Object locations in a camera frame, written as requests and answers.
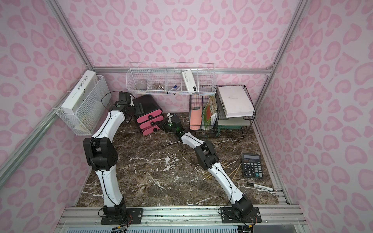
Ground pink top drawer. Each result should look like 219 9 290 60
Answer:
136 108 163 123

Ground black pink drawer cabinet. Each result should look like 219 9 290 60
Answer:
134 95 162 131

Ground pink bottom drawer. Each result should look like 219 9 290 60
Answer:
141 124 163 136

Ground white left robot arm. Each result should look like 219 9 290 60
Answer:
83 91 143 226

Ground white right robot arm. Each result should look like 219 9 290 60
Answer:
155 113 262 227

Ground pink folder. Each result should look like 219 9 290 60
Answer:
189 107 202 131

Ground green red booklet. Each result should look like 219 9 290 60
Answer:
202 96 218 130

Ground white box in basket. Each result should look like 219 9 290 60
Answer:
181 70 197 92

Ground white book in side basket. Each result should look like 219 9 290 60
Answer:
61 70 99 114

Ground white paper stack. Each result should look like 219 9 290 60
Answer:
218 85 255 118

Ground black calculator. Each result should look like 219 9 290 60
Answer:
241 153 263 179

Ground black white marker pen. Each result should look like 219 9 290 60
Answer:
247 182 274 192

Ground black wire file rack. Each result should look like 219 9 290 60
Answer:
189 92 220 138

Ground white side wire basket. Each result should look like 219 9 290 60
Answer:
56 75 112 136

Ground white wire wall basket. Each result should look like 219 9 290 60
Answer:
126 62 217 96

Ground black wire paper tray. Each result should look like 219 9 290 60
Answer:
216 84 256 138

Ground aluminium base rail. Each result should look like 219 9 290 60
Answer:
54 205 310 233

